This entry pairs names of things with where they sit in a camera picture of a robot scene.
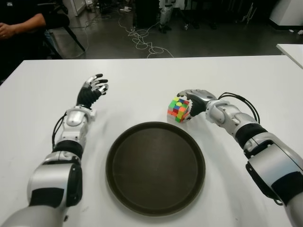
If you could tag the black chair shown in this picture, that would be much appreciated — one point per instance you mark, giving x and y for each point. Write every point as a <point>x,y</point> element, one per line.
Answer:
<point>75,40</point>

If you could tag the black cabinet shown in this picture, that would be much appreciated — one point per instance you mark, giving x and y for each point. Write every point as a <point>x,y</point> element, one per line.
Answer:
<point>146,14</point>

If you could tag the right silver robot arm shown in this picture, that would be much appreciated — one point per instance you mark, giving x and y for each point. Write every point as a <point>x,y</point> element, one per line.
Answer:
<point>272,165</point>

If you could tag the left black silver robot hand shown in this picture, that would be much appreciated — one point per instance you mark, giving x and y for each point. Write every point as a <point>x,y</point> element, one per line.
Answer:
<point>86,97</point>

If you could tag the pale folding stand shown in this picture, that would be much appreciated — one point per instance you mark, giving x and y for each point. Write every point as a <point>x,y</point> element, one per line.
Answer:
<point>248,13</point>

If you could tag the small white floor object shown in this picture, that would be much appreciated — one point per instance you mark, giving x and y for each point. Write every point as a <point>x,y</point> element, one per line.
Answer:
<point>291,31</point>

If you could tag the multicoloured Rubik's cube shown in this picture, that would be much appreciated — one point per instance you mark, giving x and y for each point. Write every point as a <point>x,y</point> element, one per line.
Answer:
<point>177,110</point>

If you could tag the white power strip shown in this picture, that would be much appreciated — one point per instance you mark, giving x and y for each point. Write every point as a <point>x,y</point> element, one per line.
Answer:
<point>125,9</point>

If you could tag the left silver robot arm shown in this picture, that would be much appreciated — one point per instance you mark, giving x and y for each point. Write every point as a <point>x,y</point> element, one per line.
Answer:
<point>71,118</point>

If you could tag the dark brown round plate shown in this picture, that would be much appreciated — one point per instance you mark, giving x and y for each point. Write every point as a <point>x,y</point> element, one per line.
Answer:
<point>154,170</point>

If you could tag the white board panel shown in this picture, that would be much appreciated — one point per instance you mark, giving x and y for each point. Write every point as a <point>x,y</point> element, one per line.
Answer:
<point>79,7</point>

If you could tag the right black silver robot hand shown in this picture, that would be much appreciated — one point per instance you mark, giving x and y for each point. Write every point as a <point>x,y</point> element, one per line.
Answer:
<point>200,101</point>

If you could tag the white side table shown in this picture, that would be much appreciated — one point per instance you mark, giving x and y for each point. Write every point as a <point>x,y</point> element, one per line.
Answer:
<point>293,50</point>

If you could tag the seated person in black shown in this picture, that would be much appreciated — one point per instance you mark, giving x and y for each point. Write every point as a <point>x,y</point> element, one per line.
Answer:
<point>23,26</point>

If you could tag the white machine housing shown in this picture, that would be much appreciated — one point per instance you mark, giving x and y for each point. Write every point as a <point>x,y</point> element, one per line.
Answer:
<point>288,11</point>

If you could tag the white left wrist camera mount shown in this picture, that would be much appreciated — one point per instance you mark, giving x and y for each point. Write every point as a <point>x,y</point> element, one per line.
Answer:
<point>93,115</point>

